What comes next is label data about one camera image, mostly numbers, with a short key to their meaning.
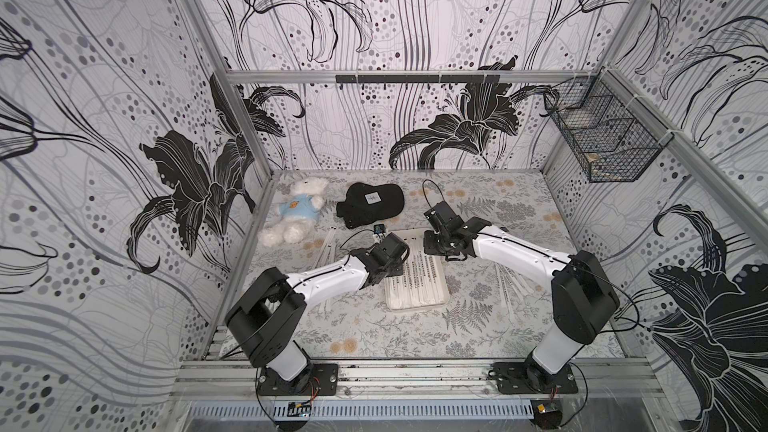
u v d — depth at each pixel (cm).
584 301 45
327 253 96
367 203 104
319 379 73
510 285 88
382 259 67
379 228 80
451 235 66
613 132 88
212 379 75
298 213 98
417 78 92
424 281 89
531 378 65
